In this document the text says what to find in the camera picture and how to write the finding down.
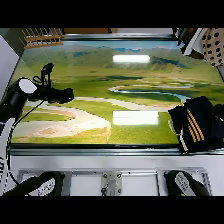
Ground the black garment with yellow stripes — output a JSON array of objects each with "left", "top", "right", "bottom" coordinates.
[{"left": 167, "top": 96, "right": 224, "bottom": 155}]

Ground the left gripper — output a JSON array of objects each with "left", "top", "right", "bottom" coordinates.
[{"left": 46, "top": 87, "right": 75, "bottom": 105}]

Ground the silver frame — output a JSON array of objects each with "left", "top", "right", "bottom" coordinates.
[{"left": 9, "top": 143, "right": 224, "bottom": 197}]

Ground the white dotted garment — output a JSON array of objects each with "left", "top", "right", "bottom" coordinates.
[{"left": 200, "top": 27, "right": 224, "bottom": 68}]

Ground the black cable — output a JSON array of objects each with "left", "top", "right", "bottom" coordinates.
[{"left": 5, "top": 99, "right": 46, "bottom": 185}]

